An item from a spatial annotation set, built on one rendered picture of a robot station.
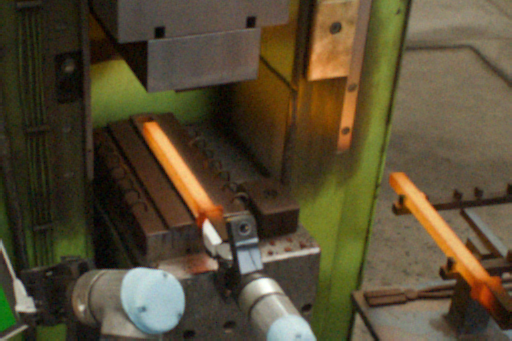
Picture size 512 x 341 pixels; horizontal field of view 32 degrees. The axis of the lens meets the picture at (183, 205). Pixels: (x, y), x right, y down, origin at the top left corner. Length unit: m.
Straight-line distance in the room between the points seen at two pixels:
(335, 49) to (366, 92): 0.16
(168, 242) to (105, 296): 0.59
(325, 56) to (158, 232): 0.47
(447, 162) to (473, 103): 0.63
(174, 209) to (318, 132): 0.36
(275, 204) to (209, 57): 0.38
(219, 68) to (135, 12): 0.19
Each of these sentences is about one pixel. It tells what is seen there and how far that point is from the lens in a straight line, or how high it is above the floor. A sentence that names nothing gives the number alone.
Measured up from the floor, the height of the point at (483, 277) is 0.99.
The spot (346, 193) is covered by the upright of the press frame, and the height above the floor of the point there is 0.88.
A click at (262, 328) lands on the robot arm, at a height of 1.00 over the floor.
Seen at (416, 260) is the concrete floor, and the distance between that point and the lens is 3.34.
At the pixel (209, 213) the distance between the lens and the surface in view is 1.63.
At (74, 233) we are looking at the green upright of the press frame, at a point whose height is 0.91.
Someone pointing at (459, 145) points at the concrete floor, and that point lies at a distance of 4.13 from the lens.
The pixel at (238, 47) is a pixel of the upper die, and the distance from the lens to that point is 1.51.
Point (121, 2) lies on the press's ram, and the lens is 1.40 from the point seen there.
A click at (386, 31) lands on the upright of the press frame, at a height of 1.26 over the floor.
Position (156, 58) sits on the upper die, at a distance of 1.46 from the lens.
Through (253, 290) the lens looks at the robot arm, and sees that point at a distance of 1.46.
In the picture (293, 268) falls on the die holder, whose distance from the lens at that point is 1.74.
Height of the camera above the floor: 1.94
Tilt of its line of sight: 34 degrees down
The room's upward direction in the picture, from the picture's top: 2 degrees clockwise
